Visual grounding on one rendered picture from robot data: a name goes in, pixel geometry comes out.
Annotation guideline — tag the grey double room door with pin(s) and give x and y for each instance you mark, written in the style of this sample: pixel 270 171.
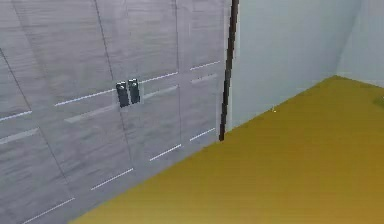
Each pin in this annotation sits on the grey double room door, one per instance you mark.
pixel 83 60

